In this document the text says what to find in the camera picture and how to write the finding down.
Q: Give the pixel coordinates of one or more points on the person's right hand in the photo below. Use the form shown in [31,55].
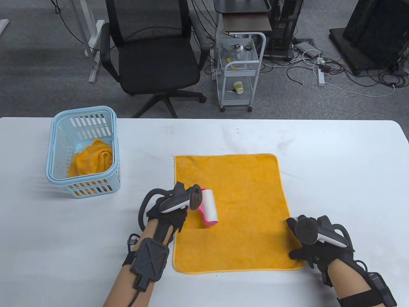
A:
[329,254]

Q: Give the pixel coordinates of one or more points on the person's left hand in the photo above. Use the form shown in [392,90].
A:
[169,219]

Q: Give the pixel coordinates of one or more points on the pink lint roller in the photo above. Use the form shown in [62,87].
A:
[211,206]

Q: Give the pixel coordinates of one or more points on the person's right forearm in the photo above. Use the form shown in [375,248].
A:
[345,281]

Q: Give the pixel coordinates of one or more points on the person's left forearm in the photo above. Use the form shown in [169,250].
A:
[150,230]

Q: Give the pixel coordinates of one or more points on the grey left hand controller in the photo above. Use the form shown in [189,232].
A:
[174,201]

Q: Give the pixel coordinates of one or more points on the grey hand controller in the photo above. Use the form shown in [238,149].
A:
[174,201]
[305,230]

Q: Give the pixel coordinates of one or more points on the grey right hand controller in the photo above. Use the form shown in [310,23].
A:
[305,230]

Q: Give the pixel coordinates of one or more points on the light blue plastic basket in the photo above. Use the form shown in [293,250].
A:
[52,174]

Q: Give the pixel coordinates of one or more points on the yellow paper cup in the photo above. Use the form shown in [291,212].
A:
[238,87]

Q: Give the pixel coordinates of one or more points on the black mesh office chair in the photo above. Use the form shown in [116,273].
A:
[159,64]

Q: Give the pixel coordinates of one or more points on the white power strip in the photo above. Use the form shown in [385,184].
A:
[321,78]

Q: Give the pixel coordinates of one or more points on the black plug adapter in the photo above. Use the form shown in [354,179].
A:
[325,68]

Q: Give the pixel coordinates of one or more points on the brown shelf board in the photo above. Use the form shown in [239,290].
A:
[246,23]

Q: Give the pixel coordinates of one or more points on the black computer tower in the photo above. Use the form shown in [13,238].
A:
[284,28]

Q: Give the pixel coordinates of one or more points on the black tray shelf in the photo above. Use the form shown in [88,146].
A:
[239,5]

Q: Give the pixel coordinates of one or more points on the large black display stand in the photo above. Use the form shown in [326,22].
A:
[374,32]

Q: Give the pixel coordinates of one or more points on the white desk foot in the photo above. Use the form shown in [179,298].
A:
[3,27]

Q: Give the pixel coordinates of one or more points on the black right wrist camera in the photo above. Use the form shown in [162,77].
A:
[380,287]

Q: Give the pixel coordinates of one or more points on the white desk leg frame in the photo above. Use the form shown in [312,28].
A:
[96,48]

